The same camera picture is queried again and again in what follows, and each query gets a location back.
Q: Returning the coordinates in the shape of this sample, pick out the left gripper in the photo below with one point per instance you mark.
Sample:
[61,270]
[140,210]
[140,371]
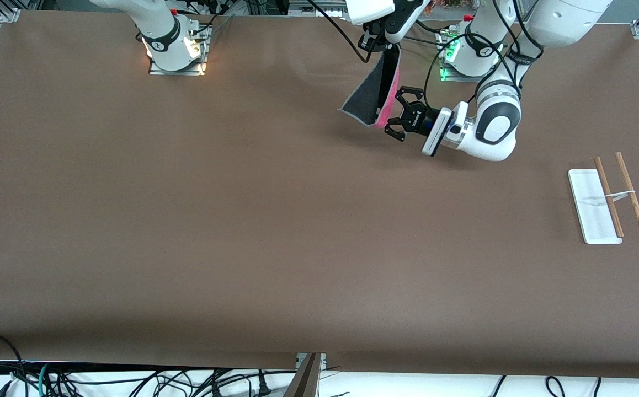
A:
[422,119]

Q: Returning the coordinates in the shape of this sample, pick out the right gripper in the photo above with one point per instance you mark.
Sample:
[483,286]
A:
[396,23]

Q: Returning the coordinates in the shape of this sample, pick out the red towel with grey trim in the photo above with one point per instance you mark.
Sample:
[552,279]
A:
[361,96]

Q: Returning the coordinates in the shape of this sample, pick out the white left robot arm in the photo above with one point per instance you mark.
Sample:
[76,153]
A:
[562,22]

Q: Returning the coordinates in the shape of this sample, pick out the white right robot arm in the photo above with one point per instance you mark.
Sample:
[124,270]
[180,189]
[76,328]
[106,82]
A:
[159,27]

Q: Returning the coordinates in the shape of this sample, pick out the grey power strip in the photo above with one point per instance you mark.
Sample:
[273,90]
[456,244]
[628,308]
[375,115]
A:
[319,7]

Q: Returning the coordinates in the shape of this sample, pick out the white rectangular tray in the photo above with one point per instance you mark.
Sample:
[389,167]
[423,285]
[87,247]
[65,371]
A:
[592,209]

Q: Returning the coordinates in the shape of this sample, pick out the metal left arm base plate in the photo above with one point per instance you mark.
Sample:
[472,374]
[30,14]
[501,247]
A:
[447,76]

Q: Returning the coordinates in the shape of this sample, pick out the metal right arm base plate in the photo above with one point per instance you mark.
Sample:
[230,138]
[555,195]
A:
[204,52]

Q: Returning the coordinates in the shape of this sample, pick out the brown post with metal bracket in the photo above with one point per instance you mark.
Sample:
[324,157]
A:
[305,380]

